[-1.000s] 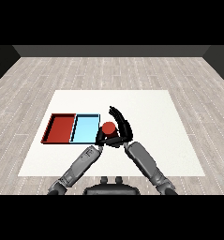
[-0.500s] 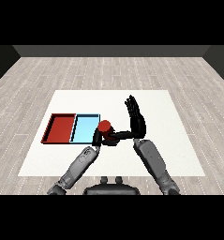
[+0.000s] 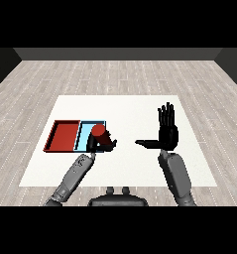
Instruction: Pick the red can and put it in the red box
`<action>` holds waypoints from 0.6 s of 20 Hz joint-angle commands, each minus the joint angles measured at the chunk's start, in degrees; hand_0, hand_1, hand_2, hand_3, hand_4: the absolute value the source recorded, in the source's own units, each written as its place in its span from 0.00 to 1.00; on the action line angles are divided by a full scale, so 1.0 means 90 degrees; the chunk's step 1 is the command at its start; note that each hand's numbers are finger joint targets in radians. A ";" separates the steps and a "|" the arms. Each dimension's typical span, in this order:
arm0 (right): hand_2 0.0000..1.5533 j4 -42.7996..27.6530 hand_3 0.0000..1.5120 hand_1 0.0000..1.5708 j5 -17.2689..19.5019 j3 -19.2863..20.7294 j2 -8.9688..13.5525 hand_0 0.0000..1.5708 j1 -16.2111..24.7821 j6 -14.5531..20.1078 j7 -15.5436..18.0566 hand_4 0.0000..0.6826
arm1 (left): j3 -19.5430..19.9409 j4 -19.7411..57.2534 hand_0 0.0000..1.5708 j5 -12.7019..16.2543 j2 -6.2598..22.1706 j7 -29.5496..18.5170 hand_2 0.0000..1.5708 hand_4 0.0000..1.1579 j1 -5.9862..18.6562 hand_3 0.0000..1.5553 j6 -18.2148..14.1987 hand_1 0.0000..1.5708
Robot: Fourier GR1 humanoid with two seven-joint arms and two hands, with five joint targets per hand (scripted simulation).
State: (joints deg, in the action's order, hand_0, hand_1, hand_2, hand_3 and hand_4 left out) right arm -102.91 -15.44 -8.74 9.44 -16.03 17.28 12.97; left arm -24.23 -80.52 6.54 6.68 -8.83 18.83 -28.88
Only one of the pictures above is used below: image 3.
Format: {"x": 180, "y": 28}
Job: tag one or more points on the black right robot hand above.
{"x": 167, "y": 132}

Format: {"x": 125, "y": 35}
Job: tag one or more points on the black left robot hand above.
{"x": 91, "y": 144}

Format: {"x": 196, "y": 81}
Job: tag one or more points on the red can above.
{"x": 100, "y": 134}

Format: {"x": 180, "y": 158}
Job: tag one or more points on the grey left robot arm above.
{"x": 74, "y": 174}

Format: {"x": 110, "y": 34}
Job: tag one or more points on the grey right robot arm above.
{"x": 177, "y": 175}

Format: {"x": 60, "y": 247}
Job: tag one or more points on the light blue shallow open box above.
{"x": 83, "y": 134}

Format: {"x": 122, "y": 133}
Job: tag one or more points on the red shallow open box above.
{"x": 63, "y": 135}

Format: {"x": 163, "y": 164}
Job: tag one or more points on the dark grey robot body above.
{"x": 118, "y": 199}

